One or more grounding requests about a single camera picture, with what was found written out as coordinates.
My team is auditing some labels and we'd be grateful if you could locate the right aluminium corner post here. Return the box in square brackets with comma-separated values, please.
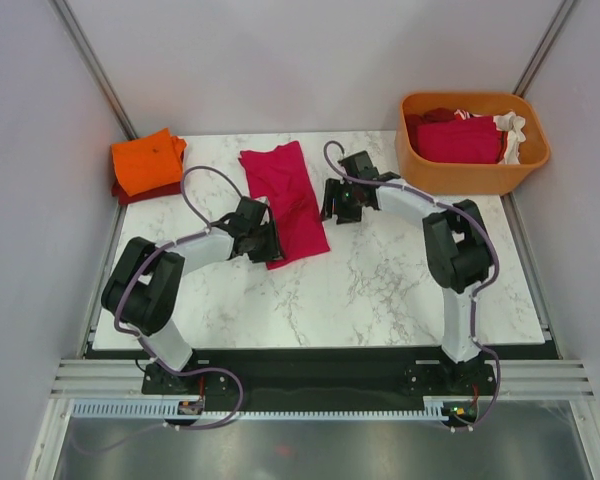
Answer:
[512, 0, 581, 98]

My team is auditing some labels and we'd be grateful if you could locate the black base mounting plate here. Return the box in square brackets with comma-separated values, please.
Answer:
[83, 343, 501, 414]

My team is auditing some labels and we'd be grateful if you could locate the left aluminium corner post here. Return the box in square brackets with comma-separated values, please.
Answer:
[49, 0, 138, 140]

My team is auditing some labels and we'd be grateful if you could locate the white t-shirt red print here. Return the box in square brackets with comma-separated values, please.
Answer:
[454, 109, 526, 165]

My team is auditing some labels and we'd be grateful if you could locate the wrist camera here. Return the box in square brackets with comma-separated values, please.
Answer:
[339, 150, 379, 181]
[235, 196, 269, 229]

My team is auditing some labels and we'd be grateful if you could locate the orange plastic basket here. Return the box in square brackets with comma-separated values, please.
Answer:
[395, 91, 550, 195]

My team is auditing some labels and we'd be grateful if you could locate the aluminium corner post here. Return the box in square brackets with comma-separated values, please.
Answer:
[512, 0, 581, 98]
[49, 0, 138, 140]

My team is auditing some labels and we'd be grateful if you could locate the folded orange t-shirt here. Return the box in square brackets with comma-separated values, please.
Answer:
[111, 128, 187, 197]

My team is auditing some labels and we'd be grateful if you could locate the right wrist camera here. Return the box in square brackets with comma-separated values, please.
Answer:
[339, 150, 379, 181]

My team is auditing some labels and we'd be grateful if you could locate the aluminium extrusion rail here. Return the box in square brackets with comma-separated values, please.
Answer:
[50, 360, 594, 400]

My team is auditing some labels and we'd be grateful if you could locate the crimson t-shirt in basket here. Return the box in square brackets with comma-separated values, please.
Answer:
[412, 116, 504, 165]

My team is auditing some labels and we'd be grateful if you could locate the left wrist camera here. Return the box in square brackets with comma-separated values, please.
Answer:
[235, 196, 269, 229]

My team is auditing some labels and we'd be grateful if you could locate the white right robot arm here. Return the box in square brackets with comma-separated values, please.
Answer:
[321, 173, 499, 394]

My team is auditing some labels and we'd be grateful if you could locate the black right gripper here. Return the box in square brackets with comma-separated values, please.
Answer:
[318, 178, 363, 225]

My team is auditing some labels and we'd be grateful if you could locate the dark red garment in basket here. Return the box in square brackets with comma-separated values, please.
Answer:
[404, 108, 456, 129]

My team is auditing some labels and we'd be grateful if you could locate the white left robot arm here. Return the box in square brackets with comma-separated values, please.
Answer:
[101, 197, 284, 393]

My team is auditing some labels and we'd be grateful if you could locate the white slotted cable duct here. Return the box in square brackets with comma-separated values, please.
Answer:
[71, 397, 461, 421]

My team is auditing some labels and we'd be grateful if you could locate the crimson pink t-shirt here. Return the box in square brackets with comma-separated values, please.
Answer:
[239, 140, 330, 270]

